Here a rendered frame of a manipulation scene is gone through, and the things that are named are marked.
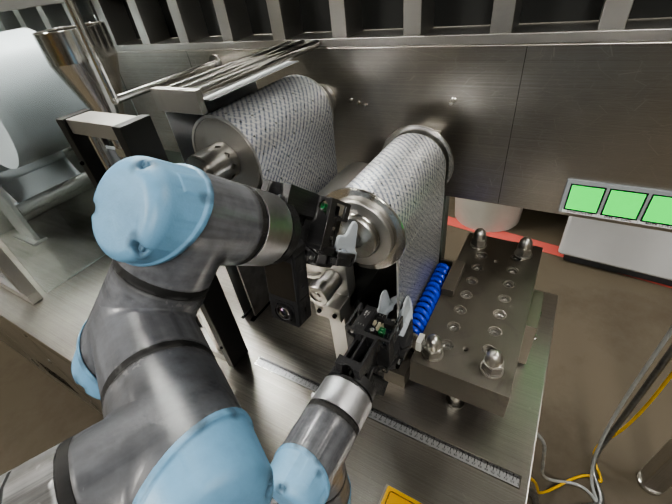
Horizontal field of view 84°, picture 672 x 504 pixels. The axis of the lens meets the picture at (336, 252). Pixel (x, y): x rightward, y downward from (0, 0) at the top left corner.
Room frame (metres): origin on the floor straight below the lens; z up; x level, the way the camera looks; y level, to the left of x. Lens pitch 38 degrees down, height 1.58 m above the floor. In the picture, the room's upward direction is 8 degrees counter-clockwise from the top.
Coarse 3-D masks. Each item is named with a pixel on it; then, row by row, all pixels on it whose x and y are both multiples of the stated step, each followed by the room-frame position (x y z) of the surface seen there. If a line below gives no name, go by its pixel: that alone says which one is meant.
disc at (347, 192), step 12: (336, 192) 0.48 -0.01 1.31; (348, 192) 0.47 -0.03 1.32; (360, 192) 0.46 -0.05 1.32; (372, 204) 0.45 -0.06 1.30; (384, 204) 0.44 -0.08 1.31; (396, 216) 0.43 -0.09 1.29; (396, 228) 0.43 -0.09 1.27; (396, 240) 0.43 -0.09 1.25; (396, 252) 0.43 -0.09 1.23; (360, 264) 0.47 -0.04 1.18; (384, 264) 0.44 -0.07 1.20
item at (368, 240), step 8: (352, 216) 0.45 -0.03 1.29; (360, 216) 0.45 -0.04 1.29; (344, 224) 0.46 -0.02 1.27; (360, 224) 0.44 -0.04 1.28; (368, 224) 0.44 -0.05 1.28; (344, 232) 0.46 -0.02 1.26; (360, 232) 0.44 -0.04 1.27; (368, 232) 0.43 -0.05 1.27; (376, 232) 0.44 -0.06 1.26; (360, 240) 0.45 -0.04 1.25; (368, 240) 0.43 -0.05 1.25; (376, 240) 0.43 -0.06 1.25; (360, 248) 0.44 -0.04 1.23; (368, 248) 0.43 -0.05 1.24; (376, 248) 0.43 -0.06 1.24; (360, 256) 0.44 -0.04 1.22; (368, 256) 0.44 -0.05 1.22
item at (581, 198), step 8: (576, 192) 0.57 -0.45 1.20; (584, 192) 0.56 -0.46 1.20; (592, 192) 0.55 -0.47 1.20; (600, 192) 0.55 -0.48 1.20; (568, 200) 0.57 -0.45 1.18; (576, 200) 0.56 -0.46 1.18; (584, 200) 0.56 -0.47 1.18; (592, 200) 0.55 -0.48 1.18; (600, 200) 0.54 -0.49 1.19; (568, 208) 0.57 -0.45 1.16; (576, 208) 0.56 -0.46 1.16; (584, 208) 0.55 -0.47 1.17; (592, 208) 0.55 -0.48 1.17
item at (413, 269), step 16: (432, 208) 0.57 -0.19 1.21; (432, 224) 0.57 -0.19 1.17; (416, 240) 0.50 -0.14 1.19; (432, 240) 0.58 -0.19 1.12; (416, 256) 0.50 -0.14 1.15; (432, 256) 0.58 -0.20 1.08; (400, 272) 0.44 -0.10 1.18; (416, 272) 0.50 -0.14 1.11; (432, 272) 0.59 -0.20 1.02; (400, 288) 0.44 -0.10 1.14; (416, 288) 0.50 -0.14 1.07; (400, 304) 0.44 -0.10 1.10
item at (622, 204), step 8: (616, 192) 0.53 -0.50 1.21; (624, 192) 0.53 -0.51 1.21; (608, 200) 0.54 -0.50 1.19; (616, 200) 0.53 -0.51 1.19; (624, 200) 0.52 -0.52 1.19; (632, 200) 0.52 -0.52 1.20; (640, 200) 0.51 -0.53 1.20; (608, 208) 0.53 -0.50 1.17; (616, 208) 0.53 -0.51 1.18; (624, 208) 0.52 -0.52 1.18; (632, 208) 0.52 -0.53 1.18; (624, 216) 0.52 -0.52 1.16; (632, 216) 0.51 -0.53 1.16
